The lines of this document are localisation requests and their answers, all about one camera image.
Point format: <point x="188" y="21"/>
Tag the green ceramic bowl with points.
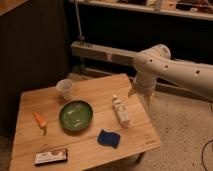
<point x="76" y="115"/>

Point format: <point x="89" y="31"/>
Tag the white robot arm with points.
<point x="198" y="83"/>

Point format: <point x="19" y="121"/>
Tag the metal pole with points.
<point x="81" y="37"/>

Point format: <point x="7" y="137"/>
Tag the clear plastic cup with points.
<point x="64" y="87"/>

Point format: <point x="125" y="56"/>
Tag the grey metal beam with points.
<point x="106" y="55"/>

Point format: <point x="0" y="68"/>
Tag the blue sponge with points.
<point x="108" y="138"/>

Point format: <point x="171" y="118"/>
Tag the wooden table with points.
<point x="117" y="126"/>

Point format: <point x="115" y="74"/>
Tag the cluttered shelf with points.
<point x="194" y="9"/>

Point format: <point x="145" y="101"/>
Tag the orange carrot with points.
<point x="40" y="121"/>

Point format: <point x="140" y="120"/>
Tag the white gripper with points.
<point x="144" y="83"/>

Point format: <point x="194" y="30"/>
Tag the flat snack box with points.
<point x="46" y="157"/>

